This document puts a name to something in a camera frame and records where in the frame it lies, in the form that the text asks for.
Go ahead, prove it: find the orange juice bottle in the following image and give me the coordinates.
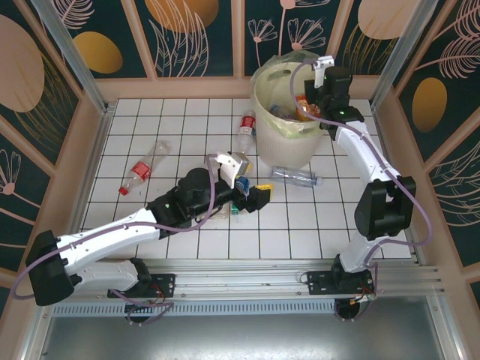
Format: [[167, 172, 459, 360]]
[[295, 94, 322, 123]]

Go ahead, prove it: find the water bottle blue label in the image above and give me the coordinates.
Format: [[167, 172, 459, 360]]
[[235, 175, 252, 198]]

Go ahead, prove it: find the long clear bottle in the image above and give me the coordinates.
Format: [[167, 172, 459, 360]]
[[270, 166, 326, 188]]

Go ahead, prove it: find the clear bottle light blue label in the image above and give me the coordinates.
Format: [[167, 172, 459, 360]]
[[268, 103, 298, 122]]

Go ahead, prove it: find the clear cola bottle red label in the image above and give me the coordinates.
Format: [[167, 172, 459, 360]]
[[118, 140, 172, 197]]

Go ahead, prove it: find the water bottle red white label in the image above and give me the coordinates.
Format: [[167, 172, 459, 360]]
[[235, 109, 257, 155]]

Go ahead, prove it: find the cream plastic bin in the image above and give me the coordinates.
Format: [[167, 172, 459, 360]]
[[250, 61, 335, 170]]

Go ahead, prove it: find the translucent yellow bin liner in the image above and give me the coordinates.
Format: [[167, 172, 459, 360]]
[[250, 50, 341, 138]]

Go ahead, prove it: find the grey metal sheet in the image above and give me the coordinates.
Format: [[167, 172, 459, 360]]
[[22, 299, 466, 360]]

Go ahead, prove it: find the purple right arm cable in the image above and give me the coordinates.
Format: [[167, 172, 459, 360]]
[[290, 58, 433, 301]]

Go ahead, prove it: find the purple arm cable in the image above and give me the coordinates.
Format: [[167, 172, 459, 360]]
[[10, 152, 226, 324], [290, 58, 433, 301]]

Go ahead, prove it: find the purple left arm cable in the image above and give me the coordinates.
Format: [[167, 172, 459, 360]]
[[10, 152, 226, 324]]

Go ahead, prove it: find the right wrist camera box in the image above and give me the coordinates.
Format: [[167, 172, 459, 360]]
[[313, 55, 335, 90]]

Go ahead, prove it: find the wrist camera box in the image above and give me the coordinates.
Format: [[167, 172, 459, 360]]
[[216, 151, 253, 189], [313, 55, 335, 90]]

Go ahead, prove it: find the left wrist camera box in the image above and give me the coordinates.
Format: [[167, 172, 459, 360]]
[[216, 151, 253, 189]]

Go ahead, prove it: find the aluminium corner post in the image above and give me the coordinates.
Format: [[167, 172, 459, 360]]
[[29, 0, 116, 116], [370, 0, 440, 112]]

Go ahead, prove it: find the aluminium side rail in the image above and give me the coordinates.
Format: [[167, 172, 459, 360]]
[[59, 103, 116, 273], [370, 100, 428, 267]]

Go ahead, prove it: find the aluminium mounting rail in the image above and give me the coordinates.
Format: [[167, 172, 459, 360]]
[[35, 256, 446, 303]]

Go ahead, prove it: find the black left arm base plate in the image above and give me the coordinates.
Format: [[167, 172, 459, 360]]
[[107, 272, 177, 300]]

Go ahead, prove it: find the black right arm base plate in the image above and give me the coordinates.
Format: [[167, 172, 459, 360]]
[[306, 269, 376, 298]]

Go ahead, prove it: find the grey slotted cable duct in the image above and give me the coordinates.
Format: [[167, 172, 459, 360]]
[[50, 302, 341, 317]]

